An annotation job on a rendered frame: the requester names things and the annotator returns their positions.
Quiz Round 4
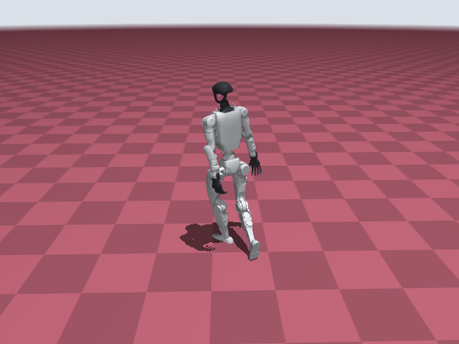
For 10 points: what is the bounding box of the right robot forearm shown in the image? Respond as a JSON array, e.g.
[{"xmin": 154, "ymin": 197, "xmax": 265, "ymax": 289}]
[{"xmin": 245, "ymin": 131, "xmax": 256, "ymax": 157}]

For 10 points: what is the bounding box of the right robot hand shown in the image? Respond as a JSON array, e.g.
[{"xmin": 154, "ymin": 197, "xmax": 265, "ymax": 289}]
[{"xmin": 249, "ymin": 151, "xmax": 261, "ymax": 176}]

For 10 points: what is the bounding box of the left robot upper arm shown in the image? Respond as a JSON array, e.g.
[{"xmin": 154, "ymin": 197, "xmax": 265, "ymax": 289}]
[{"xmin": 202, "ymin": 114, "xmax": 216, "ymax": 152}]

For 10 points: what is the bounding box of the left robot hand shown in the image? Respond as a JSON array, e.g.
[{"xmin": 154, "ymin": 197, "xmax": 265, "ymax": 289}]
[{"xmin": 212, "ymin": 173, "xmax": 227, "ymax": 194}]

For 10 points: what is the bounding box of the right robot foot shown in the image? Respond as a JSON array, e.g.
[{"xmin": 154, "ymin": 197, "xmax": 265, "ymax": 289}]
[{"xmin": 250, "ymin": 239, "xmax": 260, "ymax": 260}]

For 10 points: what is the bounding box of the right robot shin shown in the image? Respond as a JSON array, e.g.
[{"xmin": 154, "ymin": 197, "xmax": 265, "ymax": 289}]
[{"xmin": 238, "ymin": 201, "xmax": 255, "ymax": 244}]

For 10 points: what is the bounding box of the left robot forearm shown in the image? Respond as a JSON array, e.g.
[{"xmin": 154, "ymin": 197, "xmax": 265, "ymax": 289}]
[{"xmin": 204, "ymin": 145, "xmax": 219, "ymax": 179}]

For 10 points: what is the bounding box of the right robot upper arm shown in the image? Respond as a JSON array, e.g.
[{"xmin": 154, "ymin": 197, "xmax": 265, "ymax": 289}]
[{"xmin": 237, "ymin": 106, "xmax": 252, "ymax": 138}]

